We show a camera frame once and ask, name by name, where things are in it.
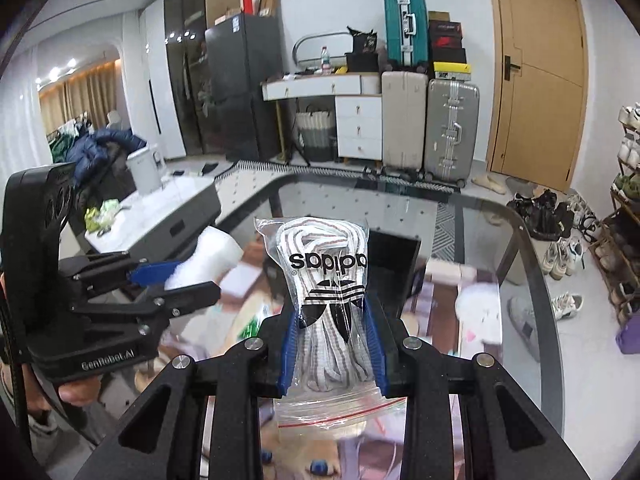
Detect dark glass display cabinet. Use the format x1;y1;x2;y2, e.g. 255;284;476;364
164;0;240;156

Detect anime girl desk mat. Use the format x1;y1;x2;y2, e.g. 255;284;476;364
129;238;507;480

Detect black refrigerator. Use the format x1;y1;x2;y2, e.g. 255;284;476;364
205;13;283;160

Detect oval metal mirror frame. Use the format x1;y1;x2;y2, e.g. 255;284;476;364
291;30;354;72

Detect stack of shoe boxes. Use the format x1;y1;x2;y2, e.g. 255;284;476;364
428;11;472;82

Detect woven laundry basket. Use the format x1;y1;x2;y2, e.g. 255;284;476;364
295;108;337;162

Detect white electric kettle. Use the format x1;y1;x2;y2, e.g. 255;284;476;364
126;145;166;195

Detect person's left hand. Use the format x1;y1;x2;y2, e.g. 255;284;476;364
22;364;101;418

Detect wooden shoe rack with shoes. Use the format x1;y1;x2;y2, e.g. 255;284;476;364
589;102;639;326

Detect pile of shoes on floor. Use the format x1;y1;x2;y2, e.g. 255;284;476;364
504;187;601;361

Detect beige suitcase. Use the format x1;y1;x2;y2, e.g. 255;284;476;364
381;72;428;170

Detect white flower bunch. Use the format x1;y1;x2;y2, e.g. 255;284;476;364
84;200;122;235

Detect wooden door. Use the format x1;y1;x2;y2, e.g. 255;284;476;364
487;0;588;191

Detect teal suitcase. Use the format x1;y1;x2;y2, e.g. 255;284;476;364
384;0;428;74

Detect plastic water bottle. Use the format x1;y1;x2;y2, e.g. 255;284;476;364
320;46;332;75

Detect blue puffer jacket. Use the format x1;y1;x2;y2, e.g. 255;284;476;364
65;128;146;182

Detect bagged white adidas shoelaces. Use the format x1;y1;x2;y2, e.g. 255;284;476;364
254;217;406;434

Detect red bag on fridge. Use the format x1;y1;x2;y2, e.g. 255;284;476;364
242;0;254;15

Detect purple bag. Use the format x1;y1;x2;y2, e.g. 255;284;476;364
615;312;640;356

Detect black storage box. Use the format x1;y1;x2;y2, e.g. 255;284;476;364
367;230;426;318

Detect silver aluminium suitcase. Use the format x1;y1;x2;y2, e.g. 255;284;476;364
423;79;480;188

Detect grey marble side cabinet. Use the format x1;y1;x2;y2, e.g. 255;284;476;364
84;176;221;262

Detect beige slipper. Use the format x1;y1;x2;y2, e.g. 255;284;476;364
472;174;506;195

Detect white dressing desk with drawers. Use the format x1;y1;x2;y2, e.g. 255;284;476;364
262;73;383;167

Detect black handbag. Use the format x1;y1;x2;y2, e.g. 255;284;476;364
345;27;378;73

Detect white foam packing piece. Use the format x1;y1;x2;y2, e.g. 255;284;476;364
165;226;243;290

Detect cardboard box on fridge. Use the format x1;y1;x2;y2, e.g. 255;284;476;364
258;0;280;18

